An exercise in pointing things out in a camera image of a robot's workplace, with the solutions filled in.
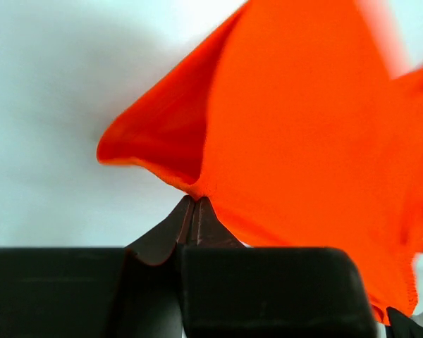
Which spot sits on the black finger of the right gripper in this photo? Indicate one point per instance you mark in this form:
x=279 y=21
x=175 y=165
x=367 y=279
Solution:
x=402 y=326

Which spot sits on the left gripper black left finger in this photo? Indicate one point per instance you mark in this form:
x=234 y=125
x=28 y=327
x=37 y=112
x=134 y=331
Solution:
x=95 y=291

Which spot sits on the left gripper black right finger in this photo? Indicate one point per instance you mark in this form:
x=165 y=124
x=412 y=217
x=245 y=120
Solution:
x=229 y=290

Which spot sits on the orange shorts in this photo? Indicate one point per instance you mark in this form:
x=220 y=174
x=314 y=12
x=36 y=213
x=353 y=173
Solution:
x=287 y=119

